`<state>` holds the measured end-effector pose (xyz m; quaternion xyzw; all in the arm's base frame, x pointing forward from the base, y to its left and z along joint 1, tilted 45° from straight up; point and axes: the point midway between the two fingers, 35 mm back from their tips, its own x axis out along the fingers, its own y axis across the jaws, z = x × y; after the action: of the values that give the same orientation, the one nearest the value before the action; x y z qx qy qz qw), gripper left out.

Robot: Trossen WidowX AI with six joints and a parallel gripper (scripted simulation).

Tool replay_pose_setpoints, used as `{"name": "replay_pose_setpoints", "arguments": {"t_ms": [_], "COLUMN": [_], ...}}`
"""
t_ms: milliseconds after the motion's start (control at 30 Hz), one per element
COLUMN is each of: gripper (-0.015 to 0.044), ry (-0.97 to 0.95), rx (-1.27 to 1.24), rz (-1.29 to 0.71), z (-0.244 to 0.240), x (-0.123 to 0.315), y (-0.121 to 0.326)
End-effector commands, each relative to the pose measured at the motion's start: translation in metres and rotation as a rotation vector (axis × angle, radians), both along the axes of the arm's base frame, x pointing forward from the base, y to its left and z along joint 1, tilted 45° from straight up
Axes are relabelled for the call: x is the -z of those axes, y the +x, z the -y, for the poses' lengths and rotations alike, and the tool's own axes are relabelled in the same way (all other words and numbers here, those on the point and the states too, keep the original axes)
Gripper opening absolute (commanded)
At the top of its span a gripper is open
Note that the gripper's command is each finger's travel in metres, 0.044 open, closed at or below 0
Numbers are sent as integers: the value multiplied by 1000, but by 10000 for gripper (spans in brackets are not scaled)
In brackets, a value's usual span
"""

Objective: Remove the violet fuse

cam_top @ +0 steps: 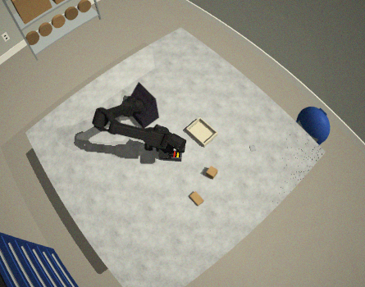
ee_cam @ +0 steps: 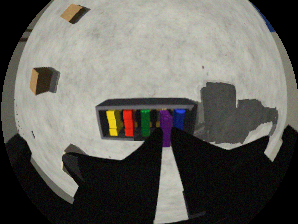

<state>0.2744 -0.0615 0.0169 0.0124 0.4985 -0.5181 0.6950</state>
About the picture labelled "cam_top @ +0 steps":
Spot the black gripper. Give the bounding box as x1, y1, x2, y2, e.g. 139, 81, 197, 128
144, 143, 185, 153

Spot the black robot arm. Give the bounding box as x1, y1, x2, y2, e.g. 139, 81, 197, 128
92, 96, 186, 159

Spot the beige shallow tray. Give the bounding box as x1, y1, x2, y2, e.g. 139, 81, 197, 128
186, 117, 218, 147

